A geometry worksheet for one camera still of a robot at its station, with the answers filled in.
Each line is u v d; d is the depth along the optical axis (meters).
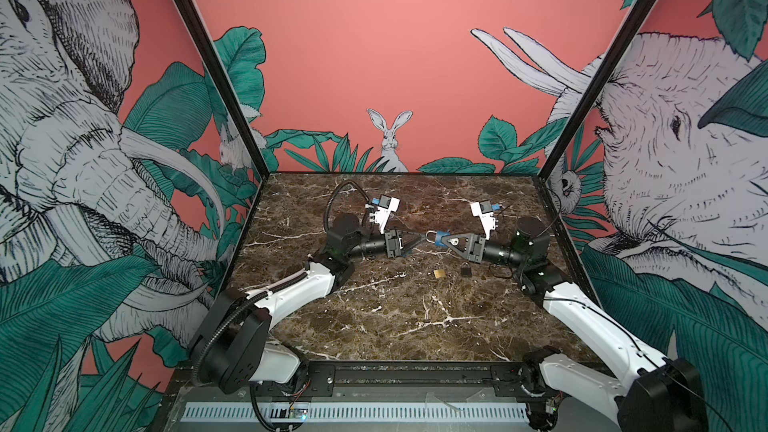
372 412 0.70
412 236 0.68
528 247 0.57
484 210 0.67
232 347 0.42
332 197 1.14
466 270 0.94
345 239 0.61
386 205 0.69
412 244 0.69
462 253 0.67
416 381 0.76
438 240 0.70
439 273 0.94
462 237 0.68
